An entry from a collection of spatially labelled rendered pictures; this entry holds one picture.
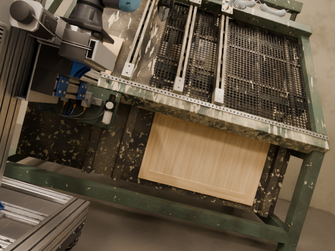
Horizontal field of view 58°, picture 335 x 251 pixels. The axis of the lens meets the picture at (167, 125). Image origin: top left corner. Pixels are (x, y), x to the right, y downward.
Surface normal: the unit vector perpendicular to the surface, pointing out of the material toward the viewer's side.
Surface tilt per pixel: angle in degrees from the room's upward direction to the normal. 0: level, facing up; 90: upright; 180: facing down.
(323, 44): 90
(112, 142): 90
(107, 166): 90
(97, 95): 90
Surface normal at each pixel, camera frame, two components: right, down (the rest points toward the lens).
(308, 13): -0.06, 0.04
